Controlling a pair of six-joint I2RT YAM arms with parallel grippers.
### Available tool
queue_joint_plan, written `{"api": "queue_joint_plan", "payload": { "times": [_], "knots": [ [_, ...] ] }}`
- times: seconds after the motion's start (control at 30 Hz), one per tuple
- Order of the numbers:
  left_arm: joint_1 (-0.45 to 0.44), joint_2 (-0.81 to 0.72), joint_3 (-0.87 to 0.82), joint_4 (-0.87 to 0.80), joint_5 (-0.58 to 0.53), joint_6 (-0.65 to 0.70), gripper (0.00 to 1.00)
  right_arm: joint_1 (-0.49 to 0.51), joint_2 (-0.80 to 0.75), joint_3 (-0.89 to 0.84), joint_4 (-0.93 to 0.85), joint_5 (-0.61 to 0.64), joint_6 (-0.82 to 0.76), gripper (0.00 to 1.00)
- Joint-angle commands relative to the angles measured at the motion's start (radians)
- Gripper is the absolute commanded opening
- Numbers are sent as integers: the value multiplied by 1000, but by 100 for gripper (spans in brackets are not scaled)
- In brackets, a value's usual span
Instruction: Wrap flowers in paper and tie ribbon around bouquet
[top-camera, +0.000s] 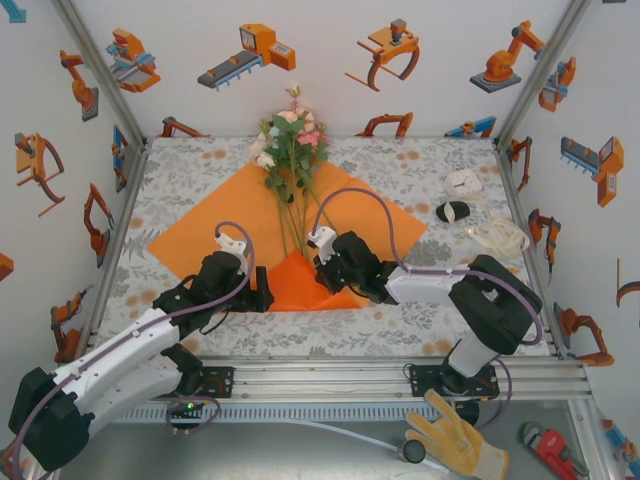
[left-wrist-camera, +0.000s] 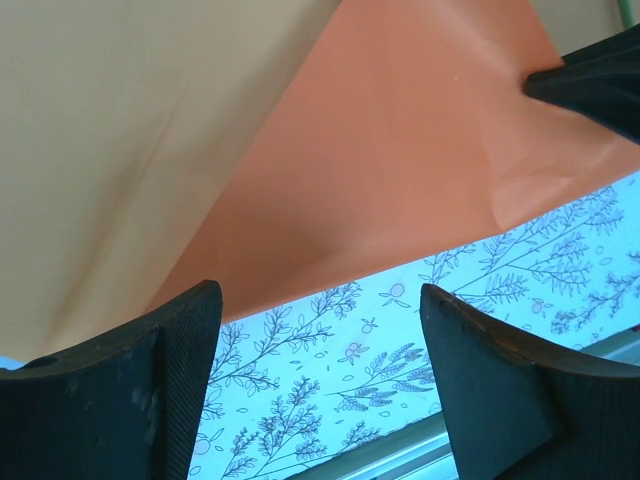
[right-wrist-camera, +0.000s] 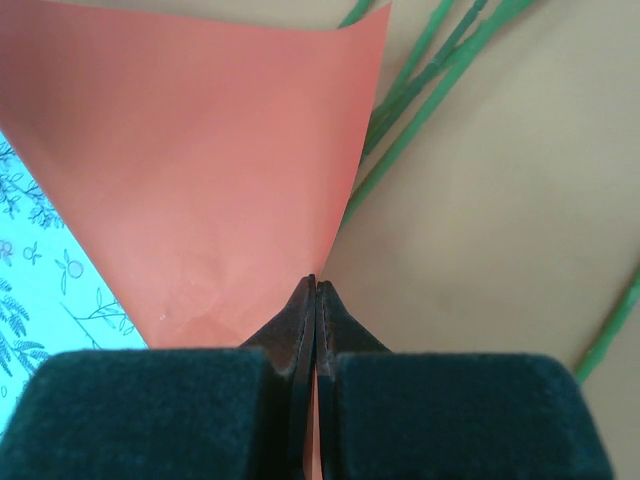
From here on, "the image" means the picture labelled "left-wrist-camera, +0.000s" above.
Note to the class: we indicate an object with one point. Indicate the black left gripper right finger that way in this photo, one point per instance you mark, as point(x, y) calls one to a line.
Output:
point(525, 400)

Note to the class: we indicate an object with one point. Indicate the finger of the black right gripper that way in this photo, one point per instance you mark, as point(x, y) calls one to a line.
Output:
point(595, 85)

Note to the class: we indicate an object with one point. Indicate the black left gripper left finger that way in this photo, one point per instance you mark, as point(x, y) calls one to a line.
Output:
point(100, 400)

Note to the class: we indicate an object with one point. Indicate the orange wrapping paper sheet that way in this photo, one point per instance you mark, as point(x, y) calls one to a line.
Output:
point(350, 175)

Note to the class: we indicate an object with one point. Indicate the floral patterned tablecloth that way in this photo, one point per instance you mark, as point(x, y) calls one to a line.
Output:
point(325, 375)

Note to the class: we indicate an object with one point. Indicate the aluminium table edge rail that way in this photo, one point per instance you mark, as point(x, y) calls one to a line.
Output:
point(400, 450)

